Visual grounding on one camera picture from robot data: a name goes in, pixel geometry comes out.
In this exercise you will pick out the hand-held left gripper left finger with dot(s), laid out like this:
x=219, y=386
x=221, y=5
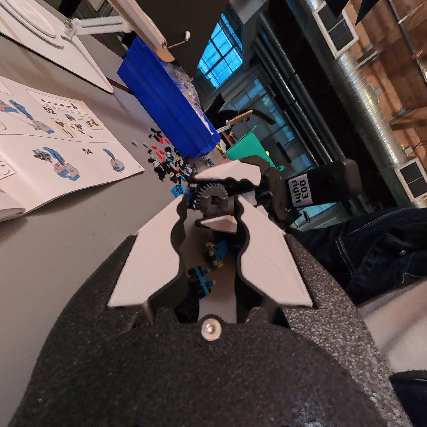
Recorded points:
x=147, y=267

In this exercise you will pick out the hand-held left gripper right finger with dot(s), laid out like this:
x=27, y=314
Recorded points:
x=273, y=267

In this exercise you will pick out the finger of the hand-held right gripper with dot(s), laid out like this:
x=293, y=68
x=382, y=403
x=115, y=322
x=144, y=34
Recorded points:
x=220, y=223
x=233, y=173

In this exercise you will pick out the black gear brick assembly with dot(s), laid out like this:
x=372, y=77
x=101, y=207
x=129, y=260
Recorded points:
x=207, y=195

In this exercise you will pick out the blue yellow brick assembly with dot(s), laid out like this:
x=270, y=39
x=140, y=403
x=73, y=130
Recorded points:
x=213, y=257

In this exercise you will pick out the grey desk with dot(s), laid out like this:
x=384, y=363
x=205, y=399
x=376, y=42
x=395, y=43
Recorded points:
x=60, y=247

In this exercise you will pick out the green box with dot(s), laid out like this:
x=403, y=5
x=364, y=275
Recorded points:
x=250, y=148

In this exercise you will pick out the pile of small brick parts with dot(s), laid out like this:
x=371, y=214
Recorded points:
x=167, y=160

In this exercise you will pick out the person's denim jacket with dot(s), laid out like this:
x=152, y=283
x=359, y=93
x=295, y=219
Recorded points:
x=373, y=247

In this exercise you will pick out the bags of brick parts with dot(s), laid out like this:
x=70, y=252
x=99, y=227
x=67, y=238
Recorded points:
x=183, y=83

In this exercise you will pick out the blue plastic bin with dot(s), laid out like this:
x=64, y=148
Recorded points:
x=160, y=100

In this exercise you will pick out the person's white shirt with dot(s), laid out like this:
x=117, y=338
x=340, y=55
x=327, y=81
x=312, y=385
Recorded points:
x=397, y=327

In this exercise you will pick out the dark partition panel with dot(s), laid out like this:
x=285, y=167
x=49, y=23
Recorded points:
x=193, y=27

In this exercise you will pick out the building instruction booklet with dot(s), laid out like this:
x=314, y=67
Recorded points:
x=53, y=143

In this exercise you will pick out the white display stand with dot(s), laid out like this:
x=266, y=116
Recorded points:
x=47, y=40

